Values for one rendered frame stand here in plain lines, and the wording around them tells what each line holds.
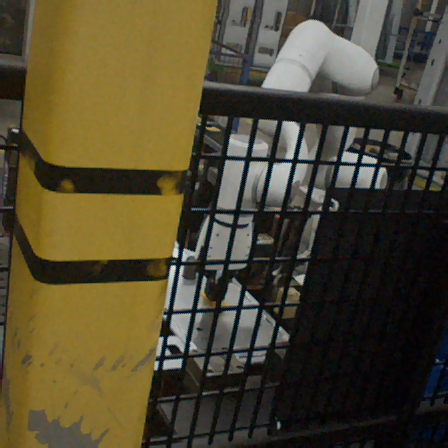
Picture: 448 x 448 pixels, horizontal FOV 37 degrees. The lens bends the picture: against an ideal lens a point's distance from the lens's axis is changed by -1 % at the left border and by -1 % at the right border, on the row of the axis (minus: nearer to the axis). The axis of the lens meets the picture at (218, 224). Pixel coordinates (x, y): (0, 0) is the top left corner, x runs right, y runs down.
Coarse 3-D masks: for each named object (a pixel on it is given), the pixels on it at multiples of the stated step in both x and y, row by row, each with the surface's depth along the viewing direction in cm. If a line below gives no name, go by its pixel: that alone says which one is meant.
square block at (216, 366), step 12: (216, 348) 112; (192, 360) 108; (216, 360) 108; (192, 372) 108; (216, 372) 105; (228, 372) 106; (240, 372) 107; (192, 384) 108; (204, 384) 105; (216, 384) 105; (228, 384) 106
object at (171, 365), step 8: (168, 336) 124; (176, 336) 124; (160, 344) 121; (168, 344) 121; (176, 344) 122; (184, 344) 122; (168, 352) 119; (176, 360) 117; (168, 368) 114; (176, 368) 115; (152, 376) 113
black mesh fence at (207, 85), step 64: (0, 64) 48; (256, 128) 60; (384, 128) 66; (192, 192) 60; (320, 256) 71; (384, 256) 74; (0, 320) 58; (192, 320) 66; (256, 320) 70; (384, 320) 79; (0, 384) 60
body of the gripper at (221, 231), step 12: (204, 228) 132; (216, 228) 129; (228, 228) 130; (240, 228) 130; (216, 240) 130; (228, 240) 131; (240, 240) 132; (216, 252) 131; (240, 252) 134; (240, 264) 135
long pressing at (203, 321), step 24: (168, 288) 142; (192, 288) 144; (240, 288) 147; (264, 312) 139; (192, 336) 125; (216, 336) 127; (240, 336) 129; (264, 336) 130; (288, 336) 131; (240, 360) 122
